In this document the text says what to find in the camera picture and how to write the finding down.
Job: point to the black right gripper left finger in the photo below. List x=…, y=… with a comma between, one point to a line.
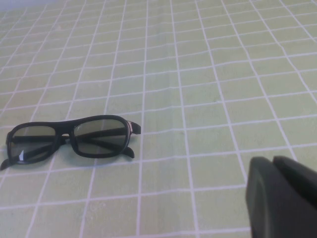
x=270, y=203

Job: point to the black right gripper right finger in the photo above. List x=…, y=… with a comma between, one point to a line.
x=299, y=177

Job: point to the black framed glasses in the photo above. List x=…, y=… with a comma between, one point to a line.
x=65, y=127

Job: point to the green checked tablecloth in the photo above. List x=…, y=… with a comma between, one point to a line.
x=198, y=74

